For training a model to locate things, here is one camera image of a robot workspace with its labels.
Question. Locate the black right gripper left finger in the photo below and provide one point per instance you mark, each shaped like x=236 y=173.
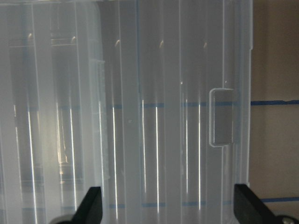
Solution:
x=90 y=210

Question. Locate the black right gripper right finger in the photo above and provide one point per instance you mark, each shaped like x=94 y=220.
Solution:
x=249 y=209

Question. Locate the clear plastic box lid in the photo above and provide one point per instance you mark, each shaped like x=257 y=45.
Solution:
x=177 y=94

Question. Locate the clear plastic storage box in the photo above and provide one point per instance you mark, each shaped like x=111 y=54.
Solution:
x=52 y=107

